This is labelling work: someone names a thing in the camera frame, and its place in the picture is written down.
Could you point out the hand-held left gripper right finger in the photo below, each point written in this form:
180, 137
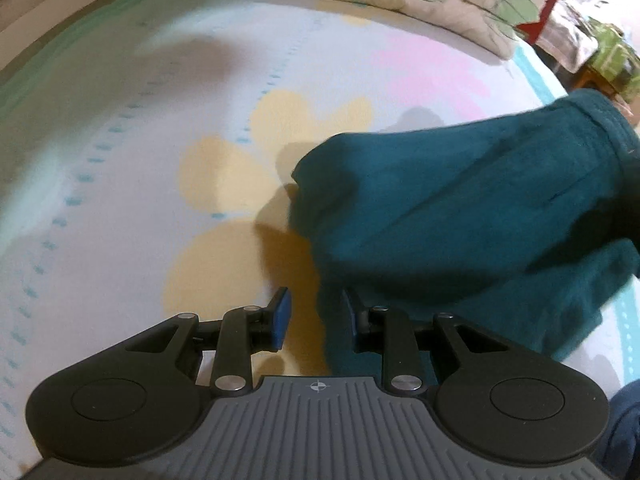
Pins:
349, 321

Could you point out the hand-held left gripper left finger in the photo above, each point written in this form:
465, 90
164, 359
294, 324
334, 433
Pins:
282, 317

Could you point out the teal pants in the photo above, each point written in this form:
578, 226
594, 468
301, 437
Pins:
450, 200

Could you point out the floral quilted bed sheet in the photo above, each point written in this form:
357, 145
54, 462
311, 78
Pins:
125, 125

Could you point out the person's dark clothing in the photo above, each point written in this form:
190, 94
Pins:
625, 435

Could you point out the green printed box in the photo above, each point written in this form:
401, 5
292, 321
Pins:
617, 55

